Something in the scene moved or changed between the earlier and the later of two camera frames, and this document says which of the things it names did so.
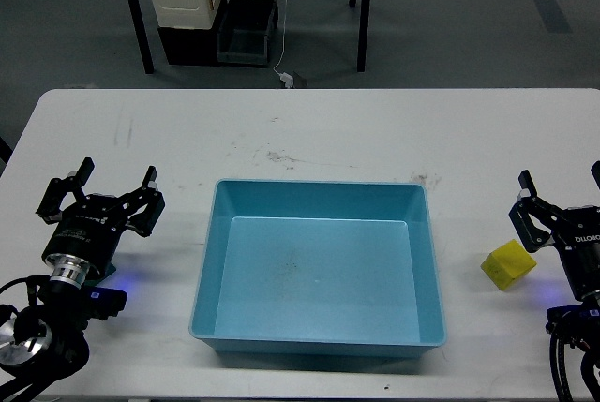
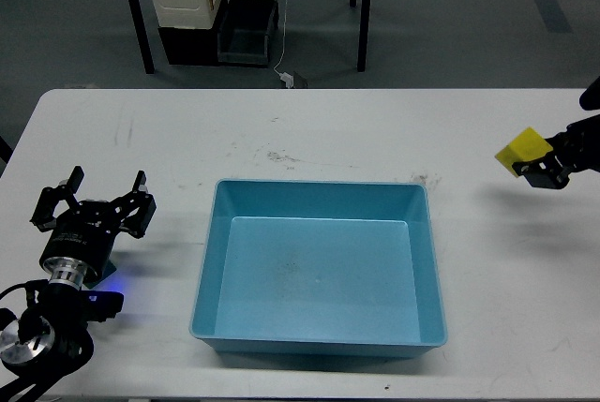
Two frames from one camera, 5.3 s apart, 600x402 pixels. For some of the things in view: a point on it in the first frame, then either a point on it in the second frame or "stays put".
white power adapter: x=288 y=80 stays put
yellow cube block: x=508 y=262 -> x=528 y=145
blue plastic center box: x=318 y=269 stays put
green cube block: x=110 y=269 stays put
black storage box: x=194 y=46 stays put
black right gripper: x=575 y=229 -> x=579 y=146
